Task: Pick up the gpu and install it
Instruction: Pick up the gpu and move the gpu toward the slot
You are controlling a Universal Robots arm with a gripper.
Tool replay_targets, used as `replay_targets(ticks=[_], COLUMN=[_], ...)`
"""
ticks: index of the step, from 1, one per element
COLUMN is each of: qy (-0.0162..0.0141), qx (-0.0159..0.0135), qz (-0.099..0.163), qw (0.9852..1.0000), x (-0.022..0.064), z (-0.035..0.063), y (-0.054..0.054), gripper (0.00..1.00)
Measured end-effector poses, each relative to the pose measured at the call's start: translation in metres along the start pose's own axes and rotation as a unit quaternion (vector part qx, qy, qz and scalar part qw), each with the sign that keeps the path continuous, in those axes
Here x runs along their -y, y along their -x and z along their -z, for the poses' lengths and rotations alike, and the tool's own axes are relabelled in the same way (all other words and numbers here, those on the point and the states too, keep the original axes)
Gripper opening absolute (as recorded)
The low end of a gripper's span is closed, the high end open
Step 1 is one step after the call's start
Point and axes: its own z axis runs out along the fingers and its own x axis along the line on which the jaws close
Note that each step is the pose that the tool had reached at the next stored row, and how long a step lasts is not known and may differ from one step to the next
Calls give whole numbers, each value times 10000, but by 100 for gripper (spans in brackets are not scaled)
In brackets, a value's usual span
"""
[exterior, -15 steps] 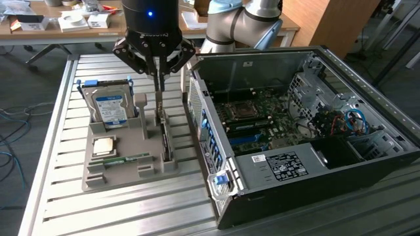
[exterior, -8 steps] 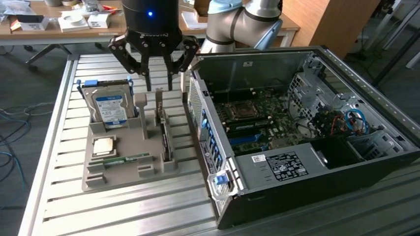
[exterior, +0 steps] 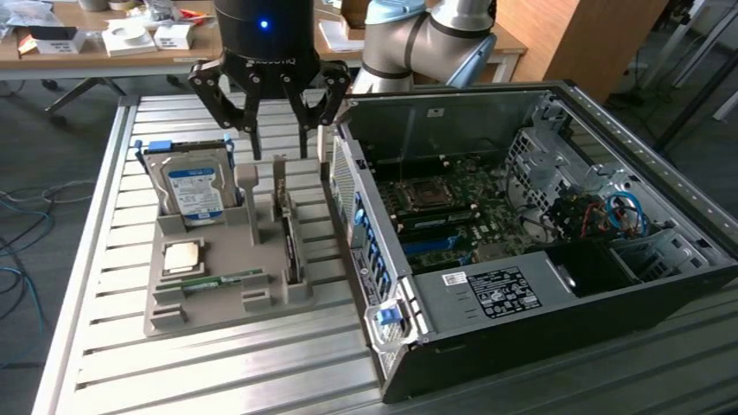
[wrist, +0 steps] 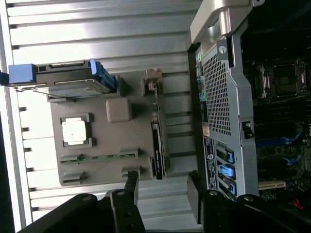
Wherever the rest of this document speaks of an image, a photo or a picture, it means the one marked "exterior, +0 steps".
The black open PC case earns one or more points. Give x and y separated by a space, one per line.
519 346

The white box with round roll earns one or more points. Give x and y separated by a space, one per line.
129 39

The hard disk in blue carrier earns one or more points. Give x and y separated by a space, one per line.
192 186

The wooden desk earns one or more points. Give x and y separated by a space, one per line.
86 60

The metal CPU socket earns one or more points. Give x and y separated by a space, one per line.
429 192

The brown cardboard box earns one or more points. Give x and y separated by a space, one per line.
352 13

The grey plastic parts rack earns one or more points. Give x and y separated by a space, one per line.
231 259

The small white labelled box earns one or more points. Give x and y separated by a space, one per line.
172 38

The grey power supply unit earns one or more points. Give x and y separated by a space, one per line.
449 298

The Nvidia graphics card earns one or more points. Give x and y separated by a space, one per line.
289 250

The white box with black lid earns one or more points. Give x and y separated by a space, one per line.
57 41

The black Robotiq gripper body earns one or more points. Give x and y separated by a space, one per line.
268 47

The grey metal disk bay cage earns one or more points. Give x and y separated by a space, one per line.
544 164

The green RAM stick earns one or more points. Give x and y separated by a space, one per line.
207 281

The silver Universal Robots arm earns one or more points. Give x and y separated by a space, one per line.
415 43

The black plastic bay box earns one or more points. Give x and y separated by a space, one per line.
594 268

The blue plastic case latch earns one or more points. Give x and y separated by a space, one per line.
385 315

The wooden cabinet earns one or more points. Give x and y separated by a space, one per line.
576 43

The blue expansion slot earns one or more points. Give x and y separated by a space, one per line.
429 247

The CPU chip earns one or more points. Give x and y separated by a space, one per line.
181 257

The white paper stack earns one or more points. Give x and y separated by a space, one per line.
336 38

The green Dell motherboard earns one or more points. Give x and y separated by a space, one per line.
495 216

